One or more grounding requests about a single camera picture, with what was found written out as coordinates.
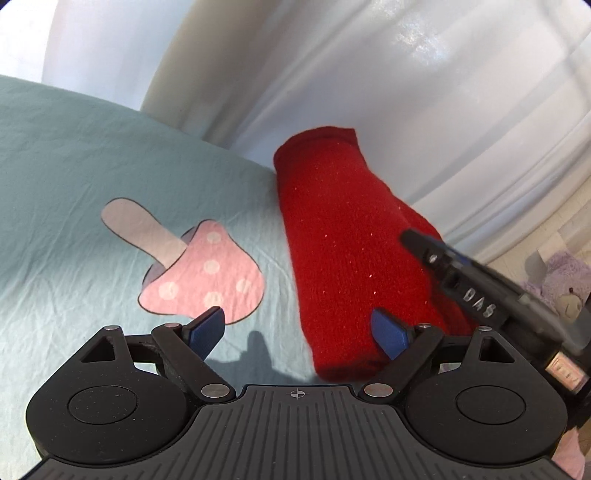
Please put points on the red knit cardigan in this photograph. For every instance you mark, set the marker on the red knit cardigan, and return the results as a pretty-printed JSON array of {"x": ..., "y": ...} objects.
[{"x": 351, "y": 258}]

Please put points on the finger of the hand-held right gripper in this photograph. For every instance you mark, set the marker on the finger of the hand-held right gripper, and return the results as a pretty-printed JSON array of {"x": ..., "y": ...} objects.
[{"x": 429, "y": 251}]

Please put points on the white curtain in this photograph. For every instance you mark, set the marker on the white curtain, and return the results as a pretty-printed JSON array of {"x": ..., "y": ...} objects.
[{"x": 415, "y": 92}]

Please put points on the light blue mushroom print bedsheet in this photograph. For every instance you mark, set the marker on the light blue mushroom print bedsheet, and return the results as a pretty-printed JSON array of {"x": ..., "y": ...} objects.
[{"x": 92, "y": 184}]

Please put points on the purple plush toy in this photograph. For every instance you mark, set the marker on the purple plush toy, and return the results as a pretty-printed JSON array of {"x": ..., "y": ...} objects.
[{"x": 565, "y": 286}]

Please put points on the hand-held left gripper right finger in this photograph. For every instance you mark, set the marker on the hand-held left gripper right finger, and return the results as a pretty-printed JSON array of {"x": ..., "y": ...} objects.
[{"x": 390, "y": 336}]

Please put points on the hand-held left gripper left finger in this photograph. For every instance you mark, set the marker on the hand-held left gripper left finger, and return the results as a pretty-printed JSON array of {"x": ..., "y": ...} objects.
[{"x": 207, "y": 328}]

